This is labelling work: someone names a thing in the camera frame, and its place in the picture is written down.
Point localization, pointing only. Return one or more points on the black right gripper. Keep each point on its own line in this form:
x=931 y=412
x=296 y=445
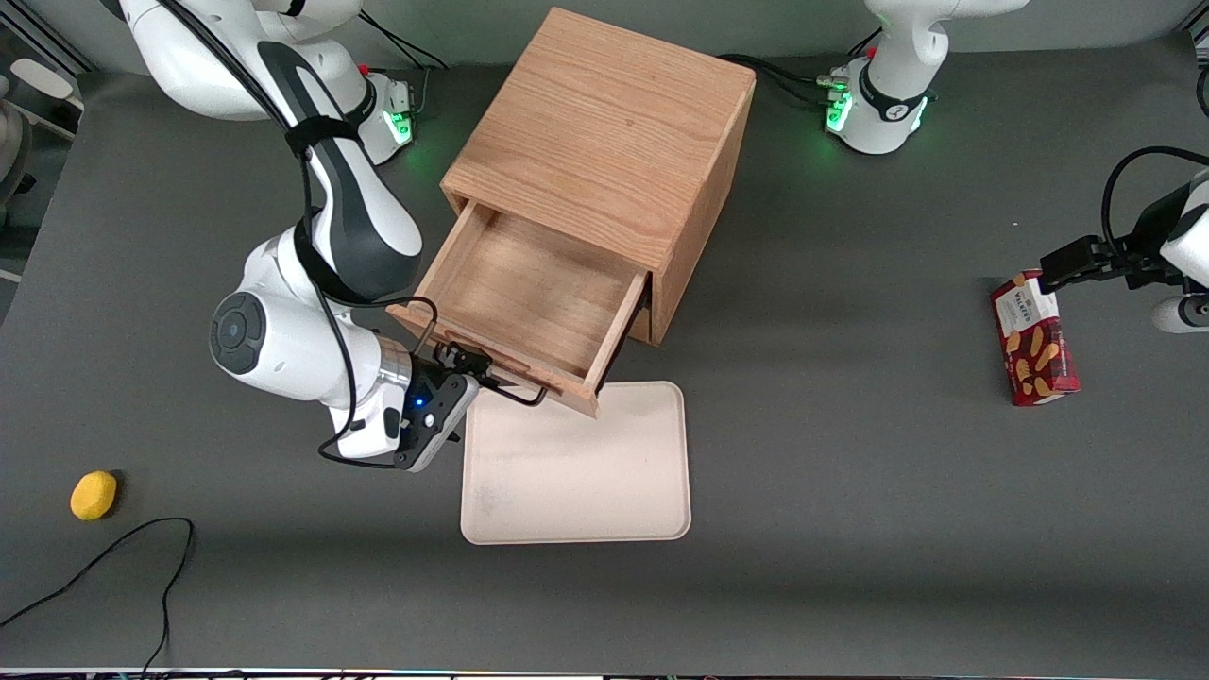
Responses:
x=433 y=374

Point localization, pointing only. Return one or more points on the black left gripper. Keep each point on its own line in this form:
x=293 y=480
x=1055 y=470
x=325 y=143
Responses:
x=1146 y=229

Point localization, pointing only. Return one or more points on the wooden drawer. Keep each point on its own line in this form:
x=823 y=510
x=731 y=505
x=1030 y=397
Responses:
x=529 y=293

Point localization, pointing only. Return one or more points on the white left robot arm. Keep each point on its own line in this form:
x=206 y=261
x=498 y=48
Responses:
x=888 y=113

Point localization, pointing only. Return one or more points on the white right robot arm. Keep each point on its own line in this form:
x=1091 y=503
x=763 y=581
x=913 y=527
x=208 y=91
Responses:
x=283 y=340

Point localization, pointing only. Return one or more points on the wooden two-drawer cabinet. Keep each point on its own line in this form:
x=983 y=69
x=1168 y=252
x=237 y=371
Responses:
x=604 y=132

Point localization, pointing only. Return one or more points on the red tartan shortbread cookie box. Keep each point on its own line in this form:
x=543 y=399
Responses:
x=1039 y=359

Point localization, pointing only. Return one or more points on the cream plastic tray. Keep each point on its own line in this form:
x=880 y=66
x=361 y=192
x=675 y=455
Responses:
x=576 y=472

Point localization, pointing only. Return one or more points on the yellow lemon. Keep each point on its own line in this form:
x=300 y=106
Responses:
x=93 y=496

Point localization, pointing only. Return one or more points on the grey office chair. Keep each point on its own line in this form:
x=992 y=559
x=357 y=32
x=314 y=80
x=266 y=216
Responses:
x=42 y=80

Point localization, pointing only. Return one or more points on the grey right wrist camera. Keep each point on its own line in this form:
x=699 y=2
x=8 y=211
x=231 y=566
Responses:
x=434 y=420

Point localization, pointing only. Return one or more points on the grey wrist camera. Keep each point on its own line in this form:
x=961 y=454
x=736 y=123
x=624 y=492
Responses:
x=434 y=420
x=1181 y=314

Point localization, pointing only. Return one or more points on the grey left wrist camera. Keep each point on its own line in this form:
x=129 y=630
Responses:
x=1181 y=314

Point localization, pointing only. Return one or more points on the aluminium frame profile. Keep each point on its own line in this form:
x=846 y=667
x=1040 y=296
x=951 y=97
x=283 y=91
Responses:
x=47 y=42

